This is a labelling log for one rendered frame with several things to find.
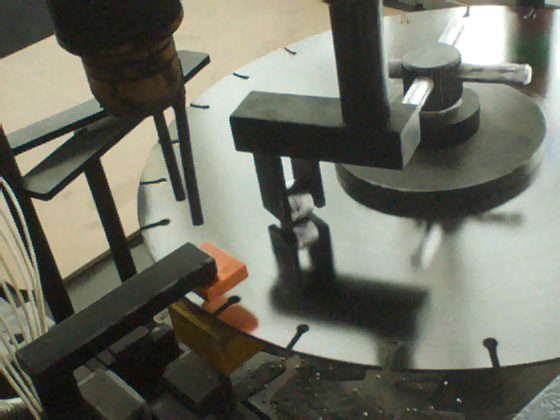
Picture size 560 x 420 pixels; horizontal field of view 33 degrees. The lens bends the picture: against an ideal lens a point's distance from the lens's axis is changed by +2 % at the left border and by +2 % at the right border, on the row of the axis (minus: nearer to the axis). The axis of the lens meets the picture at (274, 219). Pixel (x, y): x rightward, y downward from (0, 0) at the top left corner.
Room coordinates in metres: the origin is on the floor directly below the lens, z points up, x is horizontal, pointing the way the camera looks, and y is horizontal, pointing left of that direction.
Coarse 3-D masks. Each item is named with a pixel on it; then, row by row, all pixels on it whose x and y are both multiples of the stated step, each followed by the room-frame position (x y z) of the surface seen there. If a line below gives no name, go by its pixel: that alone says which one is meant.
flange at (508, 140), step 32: (480, 96) 0.44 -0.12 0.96; (512, 96) 0.44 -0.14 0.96; (448, 128) 0.40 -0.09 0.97; (480, 128) 0.41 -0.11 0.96; (512, 128) 0.41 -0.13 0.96; (544, 128) 0.40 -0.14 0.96; (416, 160) 0.39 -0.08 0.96; (448, 160) 0.39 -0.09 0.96; (480, 160) 0.38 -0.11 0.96; (512, 160) 0.38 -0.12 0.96; (384, 192) 0.38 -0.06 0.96; (416, 192) 0.37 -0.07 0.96; (448, 192) 0.37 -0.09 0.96; (480, 192) 0.37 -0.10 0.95
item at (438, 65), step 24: (456, 24) 0.46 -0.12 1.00; (432, 48) 0.43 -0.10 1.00; (456, 48) 0.42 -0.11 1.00; (408, 72) 0.41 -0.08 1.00; (432, 72) 0.41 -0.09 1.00; (456, 72) 0.41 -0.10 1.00; (480, 72) 0.41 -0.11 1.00; (504, 72) 0.40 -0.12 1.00; (528, 72) 0.40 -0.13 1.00; (408, 96) 0.39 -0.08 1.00; (432, 96) 0.41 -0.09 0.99; (456, 96) 0.41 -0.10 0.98
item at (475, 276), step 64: (256, 64) 0.56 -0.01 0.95; (320, 64) 0.54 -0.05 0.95; (192, 128) 0.49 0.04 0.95; (256, 192) 0.41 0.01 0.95; (512, 192) 0.37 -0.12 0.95; (256, 256) 0.36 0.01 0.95; (320, 256) 0.35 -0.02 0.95; (384, 256) 0.34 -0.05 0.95; (448, 256) 0.33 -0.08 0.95; (512, 256) 0.32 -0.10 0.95; (256, 320) 0.31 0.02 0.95; (320, 320) 0.30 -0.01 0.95; (384, 320) 0.29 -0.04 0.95; (448, 320) 0.29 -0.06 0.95; (512, 320) 0.28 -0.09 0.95
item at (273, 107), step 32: (352, 32) 0.35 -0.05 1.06; (384, 32) 0.36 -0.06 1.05; (352, 64) 0.35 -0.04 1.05; (384, 64) 0.35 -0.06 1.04; (256, 96) 0.40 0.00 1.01; (288, 96) 0.39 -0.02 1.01; (320, 96) 0.38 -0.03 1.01; (352, 96) 0.35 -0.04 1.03; (384, 96) 0.35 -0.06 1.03; (256, 128) 0.37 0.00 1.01; (288, 128) 0.37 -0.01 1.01; (320, 128) 0.36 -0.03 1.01; (352, 128) 0.35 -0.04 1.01; (384, 128) 0.34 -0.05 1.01; (416, 128) 0.35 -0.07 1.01; (256, 160) 0.38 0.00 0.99; (320, 160) 0.36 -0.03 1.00; (352, 160) 0.35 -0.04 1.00; (384, 160) 0.34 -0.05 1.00; (320, 192) 0.38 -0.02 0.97; (288, 224) 0.37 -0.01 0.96
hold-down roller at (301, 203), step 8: (288, 184) 0.38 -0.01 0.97; (296, 184) 0.38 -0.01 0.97; (288, 192) 0.38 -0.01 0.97; (296, 192) 0.38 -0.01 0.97; (304, 192) 0.38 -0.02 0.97; (296, 200) 0.37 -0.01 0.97; (304, 200) 0.37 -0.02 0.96; (296, 208) 0.37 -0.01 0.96; (304, 208) 0.37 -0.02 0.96; (312, 208) 0.38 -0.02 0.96; (296, 216) 0.37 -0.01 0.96
